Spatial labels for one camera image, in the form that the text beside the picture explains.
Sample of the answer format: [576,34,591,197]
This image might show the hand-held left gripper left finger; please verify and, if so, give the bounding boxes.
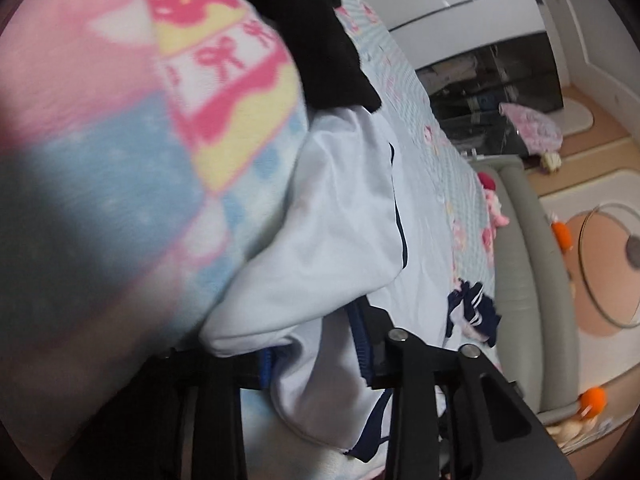
[52,347,275,480]

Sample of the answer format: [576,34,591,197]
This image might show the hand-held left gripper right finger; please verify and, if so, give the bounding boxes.
[345,300,576,480]

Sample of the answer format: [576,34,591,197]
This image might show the white T-shirt with navy trim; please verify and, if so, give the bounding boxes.
[200,105,446,463]

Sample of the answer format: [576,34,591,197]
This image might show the pile of black clothes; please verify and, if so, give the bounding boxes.
[250,0,383,113]

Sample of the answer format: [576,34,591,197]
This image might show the folded navy striped garment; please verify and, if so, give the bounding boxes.
[445,280,502,348]

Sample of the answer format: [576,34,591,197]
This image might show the pink plush toy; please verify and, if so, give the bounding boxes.
[477,172,511,228]

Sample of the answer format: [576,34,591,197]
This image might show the cream plush toy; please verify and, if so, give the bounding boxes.
[547,417,603,448]

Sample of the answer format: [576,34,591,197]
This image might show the round glass lid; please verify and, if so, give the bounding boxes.
[580,204,640,329]

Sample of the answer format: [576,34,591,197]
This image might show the blue checkered cartoon blanket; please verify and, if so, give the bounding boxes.
[0,0,501,480]

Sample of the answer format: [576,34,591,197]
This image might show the pink printed cloth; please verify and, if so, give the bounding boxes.
[500,102,563,154]

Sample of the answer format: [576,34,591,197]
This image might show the dark glass cabinet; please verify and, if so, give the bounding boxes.
[415,30,566,157]

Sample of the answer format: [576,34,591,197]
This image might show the white wardrobe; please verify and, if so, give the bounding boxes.
[360,0,596,136]

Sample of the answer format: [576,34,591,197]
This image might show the grey padded bed frame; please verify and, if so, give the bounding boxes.
[470,155,581,426]

